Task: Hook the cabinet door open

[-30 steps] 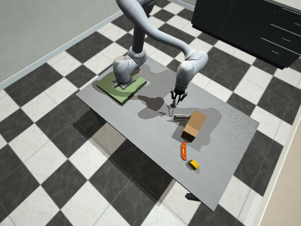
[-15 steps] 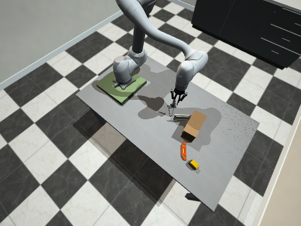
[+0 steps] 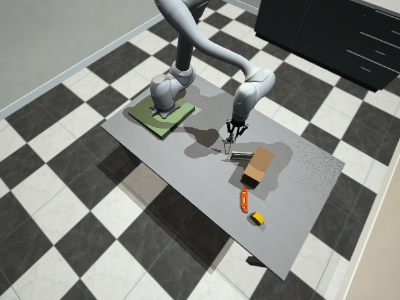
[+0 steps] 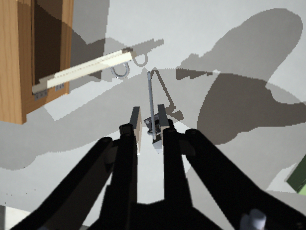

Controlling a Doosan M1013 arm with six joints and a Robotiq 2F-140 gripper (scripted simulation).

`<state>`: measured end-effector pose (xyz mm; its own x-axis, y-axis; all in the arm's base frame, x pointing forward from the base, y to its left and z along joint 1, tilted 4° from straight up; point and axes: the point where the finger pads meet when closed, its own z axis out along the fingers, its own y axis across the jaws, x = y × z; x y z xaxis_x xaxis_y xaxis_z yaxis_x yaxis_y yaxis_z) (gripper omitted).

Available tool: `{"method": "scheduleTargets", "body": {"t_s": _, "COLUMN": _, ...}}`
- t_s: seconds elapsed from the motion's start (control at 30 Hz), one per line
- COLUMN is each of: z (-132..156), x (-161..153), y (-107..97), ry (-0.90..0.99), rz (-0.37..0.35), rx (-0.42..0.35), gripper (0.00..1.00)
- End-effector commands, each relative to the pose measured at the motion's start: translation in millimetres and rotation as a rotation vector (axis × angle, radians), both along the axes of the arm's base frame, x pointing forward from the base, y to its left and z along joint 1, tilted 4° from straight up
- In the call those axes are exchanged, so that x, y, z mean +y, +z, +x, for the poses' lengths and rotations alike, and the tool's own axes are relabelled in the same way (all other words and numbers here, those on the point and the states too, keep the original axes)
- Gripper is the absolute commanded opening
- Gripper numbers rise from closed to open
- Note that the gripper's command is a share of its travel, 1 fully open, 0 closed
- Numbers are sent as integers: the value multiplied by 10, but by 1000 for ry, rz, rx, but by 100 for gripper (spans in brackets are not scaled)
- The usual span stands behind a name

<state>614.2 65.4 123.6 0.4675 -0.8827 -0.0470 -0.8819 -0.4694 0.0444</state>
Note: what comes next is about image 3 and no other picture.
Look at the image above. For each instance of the yellow tape measure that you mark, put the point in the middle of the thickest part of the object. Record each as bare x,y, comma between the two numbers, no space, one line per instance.
257,218

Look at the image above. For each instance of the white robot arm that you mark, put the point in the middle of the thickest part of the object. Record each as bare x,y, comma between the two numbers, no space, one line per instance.
183,16

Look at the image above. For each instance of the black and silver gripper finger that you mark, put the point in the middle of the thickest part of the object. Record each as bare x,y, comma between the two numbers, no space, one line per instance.
241,132
229,128

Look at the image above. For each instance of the brown wooden cabinet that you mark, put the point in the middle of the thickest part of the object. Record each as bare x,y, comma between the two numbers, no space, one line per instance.
259,162

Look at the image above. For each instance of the orange spirit level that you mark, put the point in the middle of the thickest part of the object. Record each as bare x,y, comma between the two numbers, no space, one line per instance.
244,200

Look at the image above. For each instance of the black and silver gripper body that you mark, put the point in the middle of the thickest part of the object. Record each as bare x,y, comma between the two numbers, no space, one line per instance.
237,123

